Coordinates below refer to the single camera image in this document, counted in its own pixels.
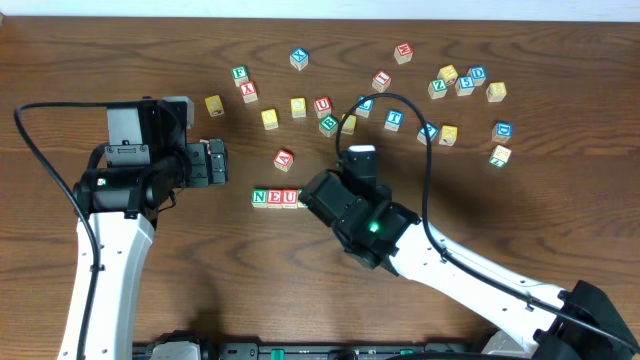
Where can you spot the red E block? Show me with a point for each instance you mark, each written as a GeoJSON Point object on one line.
{"type": "Point", "coordinates": [275, 198]}

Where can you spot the red Y block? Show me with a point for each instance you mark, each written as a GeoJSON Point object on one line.
{"type": "Point", "coordinates": [249, 92]}

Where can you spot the green B block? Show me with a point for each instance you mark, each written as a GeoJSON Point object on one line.
{"type": "Point", "coordinates": [328, 125]}

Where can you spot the red I block upper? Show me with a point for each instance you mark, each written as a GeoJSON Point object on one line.
{"type": "Point", "coordinates": [381, 81]}

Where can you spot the blue T block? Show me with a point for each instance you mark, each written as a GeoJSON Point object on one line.
{"type": "Point", "coordinates": [393, 120]}

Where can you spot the yellow block beside B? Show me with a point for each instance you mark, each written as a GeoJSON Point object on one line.
{"type": "Point", "coordinates": [348, 124]}

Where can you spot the red H block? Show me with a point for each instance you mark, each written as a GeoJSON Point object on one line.
{"type": "Point", "coordinates": [403, 53]}

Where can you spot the blue X block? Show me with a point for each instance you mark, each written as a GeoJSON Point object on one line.
{"type": "Point", "coordinates": [299, 59]}

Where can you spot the yellow block far left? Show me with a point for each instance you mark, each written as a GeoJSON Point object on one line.
{"type": "Point", "coordinates": [214, 105]}

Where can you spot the yellow block left middle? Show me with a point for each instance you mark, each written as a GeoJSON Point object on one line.
{"type": "Point", "coordinates": [270, 119]}

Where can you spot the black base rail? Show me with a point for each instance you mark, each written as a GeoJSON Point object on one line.
{"type": "Point", "coordinates": [186, 345]}

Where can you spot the red A block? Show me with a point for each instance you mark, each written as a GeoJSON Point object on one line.
{"type": "Point", "coordinates": [283, 160]}

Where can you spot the blue D block lower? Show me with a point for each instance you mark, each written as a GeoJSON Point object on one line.
{"type": "Point", "coordinates": [502, 132]}

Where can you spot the green R block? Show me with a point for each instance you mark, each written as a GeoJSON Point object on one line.
{"type": "Point", "coordinates": [300, 204]}

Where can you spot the blue D block upper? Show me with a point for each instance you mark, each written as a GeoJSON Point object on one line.
{"type": "Point", "coordinates": [477, 74]}

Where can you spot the yellow block beside 2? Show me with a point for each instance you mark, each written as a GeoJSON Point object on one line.
{"type": "Point", "coordinates": [448, 135]}

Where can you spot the yellow block far right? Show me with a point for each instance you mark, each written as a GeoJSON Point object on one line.
{"type": "Point", "coordinates": [496, 92]}

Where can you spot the blue 2 block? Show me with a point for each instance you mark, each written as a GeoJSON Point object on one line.
{"type": "Point", "coordinates": [428, 134]}

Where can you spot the blue L block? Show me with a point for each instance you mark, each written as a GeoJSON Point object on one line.
{"type": "Point", "coordinates": [365, 108]}

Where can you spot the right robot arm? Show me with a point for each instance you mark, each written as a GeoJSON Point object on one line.
{"type": "Point", "coordinates": [535, 320]}

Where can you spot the white green Z block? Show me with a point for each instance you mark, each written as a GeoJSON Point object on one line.
{"type": "Point", "coordinates": [500, 156]}

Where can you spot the green F block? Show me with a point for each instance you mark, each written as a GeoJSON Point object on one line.
{"type": "Point", "coordinates": [240, 75]}

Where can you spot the yellow block top right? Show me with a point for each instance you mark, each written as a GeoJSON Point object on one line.
{"type": "Point", "coordinates": [448, 74]}

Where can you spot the yellow block centre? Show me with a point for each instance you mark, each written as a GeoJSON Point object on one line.
{"type": "Point", "coordinates": [298, 107]}

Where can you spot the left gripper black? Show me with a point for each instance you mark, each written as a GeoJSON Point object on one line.
{"type": "Point", "coordinates": [201, 164]}

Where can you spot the blue d block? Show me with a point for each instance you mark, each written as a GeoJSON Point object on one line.
{"type": "Point", "coordinates": [502, 132]}
{"type": "Point", "coordinates": [477, 74]}

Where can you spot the blue 5 block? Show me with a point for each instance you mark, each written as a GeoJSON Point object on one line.
{"type": "Point", "coordinates": [464, 86]}

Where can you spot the green N block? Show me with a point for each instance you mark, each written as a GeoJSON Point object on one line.
{"type": "Point", "coordinates": [259, 198]}

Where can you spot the red u block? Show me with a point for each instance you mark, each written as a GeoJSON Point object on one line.
{"type": "Point", "coordinates": [290, 198]}
{"type": "Point", "coordinates": [322, 106]}

